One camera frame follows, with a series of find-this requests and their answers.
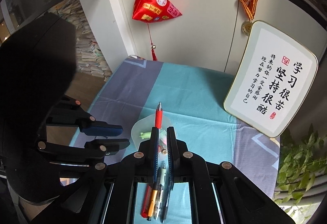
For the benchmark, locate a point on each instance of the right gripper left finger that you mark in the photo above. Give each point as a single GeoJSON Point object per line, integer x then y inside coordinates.
{"type": "Point", "coordinates": [154, 143]}

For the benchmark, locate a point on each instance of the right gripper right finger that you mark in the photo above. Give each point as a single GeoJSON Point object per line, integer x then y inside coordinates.
{"type": "Point", "coordinates": [173, 154]}

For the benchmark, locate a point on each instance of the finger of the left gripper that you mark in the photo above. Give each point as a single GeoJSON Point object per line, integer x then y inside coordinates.
{"type": "Point", "coordinates": [108, 146]}
{"type": "Point", "coordinates": [99, 128]}

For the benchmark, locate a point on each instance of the red retractable pen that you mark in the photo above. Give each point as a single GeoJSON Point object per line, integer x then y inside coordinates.
{"type": "Point", "coordinates": [158, 116]}

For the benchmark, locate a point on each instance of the black retractable pen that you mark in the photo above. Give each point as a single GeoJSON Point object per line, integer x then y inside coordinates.
{"type": "Point", "coordinates": [166, 202]}

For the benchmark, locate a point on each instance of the red utility knife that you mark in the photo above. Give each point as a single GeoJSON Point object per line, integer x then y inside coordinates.
{"type": "Point", "coordinates": [146, 202]}

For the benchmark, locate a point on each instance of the clear capped pen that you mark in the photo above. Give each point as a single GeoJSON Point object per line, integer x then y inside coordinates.
{"type": "Point", "coordinates": [145, 135]}

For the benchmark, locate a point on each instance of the orange black pen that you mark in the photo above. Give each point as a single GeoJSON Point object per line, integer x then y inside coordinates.
{"type": "Point", "coordinates": [152, 201]}

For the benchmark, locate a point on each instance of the blue grey tablecloth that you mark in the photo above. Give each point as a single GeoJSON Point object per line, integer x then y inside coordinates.
{"type": "Point", "coordinates": [192, 99]}

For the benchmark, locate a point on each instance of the pile of stacked papers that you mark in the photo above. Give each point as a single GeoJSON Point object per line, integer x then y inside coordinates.
{"type": "Point", "coordinates": [89, 57]}

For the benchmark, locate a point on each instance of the red hanging zongzi ornament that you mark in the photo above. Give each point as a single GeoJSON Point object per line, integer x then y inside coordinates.
{"type": "Point", "coordinates": [152, 12]}

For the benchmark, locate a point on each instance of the green potted plant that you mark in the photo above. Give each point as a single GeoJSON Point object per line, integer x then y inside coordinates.
{"type": "Point", "coordinates": [301, 176]}

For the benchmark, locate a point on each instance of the framed calligraphy sign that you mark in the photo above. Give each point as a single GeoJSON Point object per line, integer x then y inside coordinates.
{"type": "Point", "coordinates": [274, 77]}

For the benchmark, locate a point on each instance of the gold medal with ribbon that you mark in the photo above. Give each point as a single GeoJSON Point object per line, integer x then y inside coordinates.
{"type": "Point", "coordinates": [249, 7]}

